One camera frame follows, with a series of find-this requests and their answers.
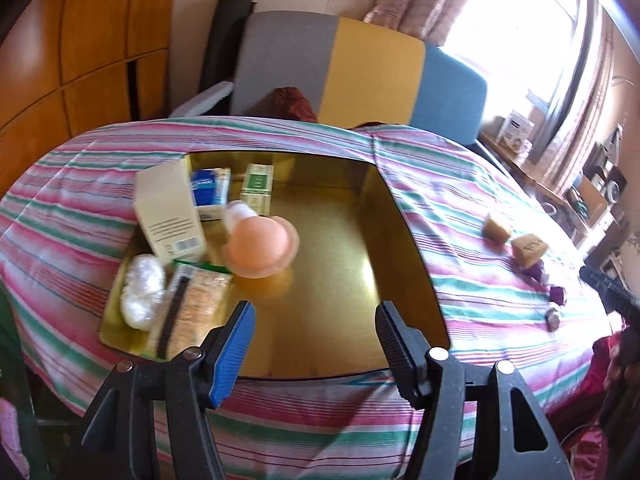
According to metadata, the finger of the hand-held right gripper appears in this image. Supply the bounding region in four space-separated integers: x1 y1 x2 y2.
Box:
580 265 640 317

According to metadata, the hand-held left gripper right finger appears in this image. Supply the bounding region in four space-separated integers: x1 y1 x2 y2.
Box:
375 301 571 480

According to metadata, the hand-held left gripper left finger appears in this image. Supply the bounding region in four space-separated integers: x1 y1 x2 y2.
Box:
60 301 256 480

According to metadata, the snack packet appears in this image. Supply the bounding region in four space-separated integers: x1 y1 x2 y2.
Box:
147 260 236 361

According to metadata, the black comb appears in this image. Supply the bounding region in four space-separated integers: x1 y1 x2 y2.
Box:
156 265 194 359

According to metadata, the gold-lined tin box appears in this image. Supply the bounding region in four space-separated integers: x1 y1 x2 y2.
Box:
99 150 451 380

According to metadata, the white plastic-wrapped ball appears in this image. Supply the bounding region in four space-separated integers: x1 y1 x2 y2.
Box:
120 254 169 331

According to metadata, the peach jelly cup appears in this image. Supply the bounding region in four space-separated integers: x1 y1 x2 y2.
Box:
222 215 300 279

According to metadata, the small white bottle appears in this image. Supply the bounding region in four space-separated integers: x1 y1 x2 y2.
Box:
222 200 252 236

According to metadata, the tall white carton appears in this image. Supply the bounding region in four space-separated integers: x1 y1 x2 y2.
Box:
134 160 208 264

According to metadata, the blue white box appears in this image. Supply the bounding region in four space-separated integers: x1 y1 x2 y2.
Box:
190 168 232 221

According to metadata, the small green white box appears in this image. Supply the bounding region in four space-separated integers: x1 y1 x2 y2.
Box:
240 163 275 216

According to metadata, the tan cube packet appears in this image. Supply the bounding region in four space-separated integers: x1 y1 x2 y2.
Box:
511 234 550 269
484 212 514 244

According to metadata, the cardboard box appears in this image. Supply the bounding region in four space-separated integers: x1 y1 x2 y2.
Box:
570 175 609 217

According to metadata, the wooden desk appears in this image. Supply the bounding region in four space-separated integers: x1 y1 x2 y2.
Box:
477 130 571 211

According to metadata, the pink red cloth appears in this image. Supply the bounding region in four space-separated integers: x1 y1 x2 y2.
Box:
565 335 640 480

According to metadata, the white appliance box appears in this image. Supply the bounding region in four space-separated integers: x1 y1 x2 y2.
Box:
500 110 536 154

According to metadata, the floral curtain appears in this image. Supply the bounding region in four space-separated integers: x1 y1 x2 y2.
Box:
362 0 488 46
542 5 621 196

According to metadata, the striped cloth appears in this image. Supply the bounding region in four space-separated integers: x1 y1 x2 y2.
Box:
0 116 618 466

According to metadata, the pink plush item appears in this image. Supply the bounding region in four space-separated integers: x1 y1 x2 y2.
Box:
0 400 26 480

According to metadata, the red-brown bag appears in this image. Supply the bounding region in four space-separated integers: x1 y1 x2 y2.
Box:
272 87 318 123

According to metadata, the grey yellow blue sofa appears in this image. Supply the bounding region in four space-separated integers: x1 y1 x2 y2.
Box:
172 10 488 146

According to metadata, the black rolled mat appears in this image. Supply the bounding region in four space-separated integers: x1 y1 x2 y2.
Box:
200 0 256 93

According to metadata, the wooden wardrobe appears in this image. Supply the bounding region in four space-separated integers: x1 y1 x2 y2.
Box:
0 0 181 196

